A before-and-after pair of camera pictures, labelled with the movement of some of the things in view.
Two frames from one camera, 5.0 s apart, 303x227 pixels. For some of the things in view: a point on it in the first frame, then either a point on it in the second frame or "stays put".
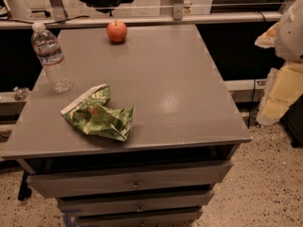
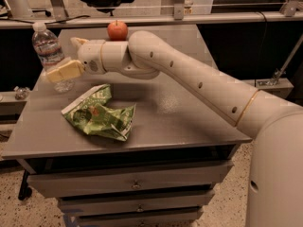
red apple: [116, 31] stays put
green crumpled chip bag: [92, 115] stays put
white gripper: [291, 35] -> [90, 57]
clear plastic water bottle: [48, 50] stays put
